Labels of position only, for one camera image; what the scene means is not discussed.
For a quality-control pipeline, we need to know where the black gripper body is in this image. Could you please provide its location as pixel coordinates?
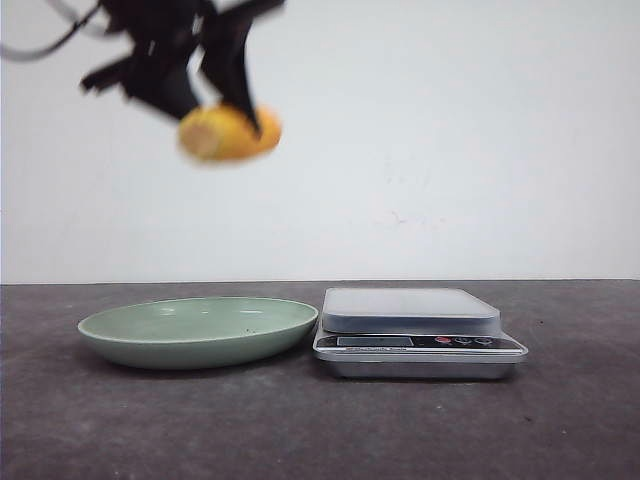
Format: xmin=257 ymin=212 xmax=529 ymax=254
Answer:
xmin=81 ymin=1 xmax=284 ymax=91

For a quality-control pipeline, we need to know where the silver digital kitchen scale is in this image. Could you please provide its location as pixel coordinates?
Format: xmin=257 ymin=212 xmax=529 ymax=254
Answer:
xmin=313 ymin=287 xmax=528 ymax=380

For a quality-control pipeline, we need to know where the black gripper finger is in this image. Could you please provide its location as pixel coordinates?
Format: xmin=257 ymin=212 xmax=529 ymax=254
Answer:
xmin=199 ymin=9 xmax=261 ymax=135
xmin=122 ymin=41 xmax=200 ymax=120

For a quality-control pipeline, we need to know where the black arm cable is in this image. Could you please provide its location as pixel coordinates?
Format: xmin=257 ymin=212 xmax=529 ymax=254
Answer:
xmin=0 ymin=0 xmax=109 ymax=64

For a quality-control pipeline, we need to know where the yellow corn cob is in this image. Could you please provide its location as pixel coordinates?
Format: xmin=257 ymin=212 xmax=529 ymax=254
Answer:
xmin=177 ymin=103 xmax=282 ymax=162

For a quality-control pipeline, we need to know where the light green plate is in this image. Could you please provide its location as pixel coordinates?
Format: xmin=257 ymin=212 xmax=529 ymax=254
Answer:
xmin=77 ymin=296 xmax=319 ymax=370

